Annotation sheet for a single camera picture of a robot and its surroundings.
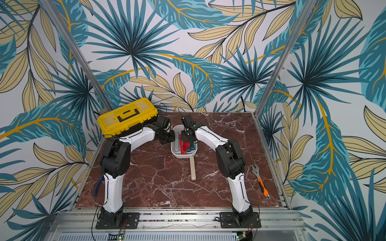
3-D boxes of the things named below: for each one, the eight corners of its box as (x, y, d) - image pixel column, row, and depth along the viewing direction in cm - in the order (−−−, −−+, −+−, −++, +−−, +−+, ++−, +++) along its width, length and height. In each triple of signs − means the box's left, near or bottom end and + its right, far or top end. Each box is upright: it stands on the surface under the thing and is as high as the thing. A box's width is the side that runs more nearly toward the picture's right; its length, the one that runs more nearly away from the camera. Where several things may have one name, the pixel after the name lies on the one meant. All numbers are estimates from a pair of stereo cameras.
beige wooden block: (191, 180, 88) (191, 178, 86) (189, 158, 97) (189, 156, 95) (196, 180, 88) (196, 178, 86) (194, 158, 97) (194, 156, 95)
